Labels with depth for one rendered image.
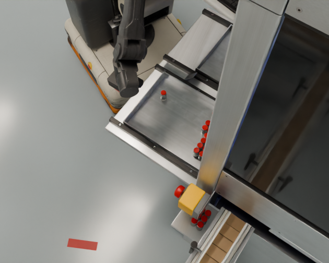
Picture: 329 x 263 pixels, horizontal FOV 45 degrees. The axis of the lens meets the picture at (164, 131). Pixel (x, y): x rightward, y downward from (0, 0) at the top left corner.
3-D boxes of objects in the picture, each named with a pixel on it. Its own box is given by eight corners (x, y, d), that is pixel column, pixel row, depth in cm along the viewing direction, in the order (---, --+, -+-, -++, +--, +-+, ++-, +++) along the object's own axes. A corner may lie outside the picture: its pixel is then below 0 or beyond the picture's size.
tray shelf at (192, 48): (307, 63, 161) (309, 61, 160) (214, 203, 137) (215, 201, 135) (207, 10, 173) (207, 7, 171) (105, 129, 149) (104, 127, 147)
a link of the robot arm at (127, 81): (145, 42, 116) (117, 40, 113) (154, 74, 112) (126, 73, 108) (133, 67, 126) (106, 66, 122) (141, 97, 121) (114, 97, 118)
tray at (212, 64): (303, 69, 158) (306, 64, 155) (271, 117, 149) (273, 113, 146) (229, 30, 166) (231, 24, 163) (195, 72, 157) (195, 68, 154)
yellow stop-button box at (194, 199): (208, 201, 127) (211, 195, 121) (196, 219, 125) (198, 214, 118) (188, 188, 129) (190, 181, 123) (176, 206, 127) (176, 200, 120)
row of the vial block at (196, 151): (222, 121, 148) (224, 116, 144) (196, 158, 142) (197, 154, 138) (218, 118, 148) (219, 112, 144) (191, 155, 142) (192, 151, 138)
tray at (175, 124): (239, 120, 148) (241, 116, 145) (202, 175, 139) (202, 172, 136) (164, 76, 156) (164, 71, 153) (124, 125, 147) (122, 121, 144)
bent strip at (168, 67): (196, 80, 156) (197, 72, 150) (192, 85, 155) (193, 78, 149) (167, 62, 159) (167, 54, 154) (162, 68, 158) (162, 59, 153)
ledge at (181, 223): (226, 218, 135) (227, 217, 133) (205, 250, 130) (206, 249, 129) (191, 194, 138) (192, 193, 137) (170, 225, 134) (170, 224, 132)
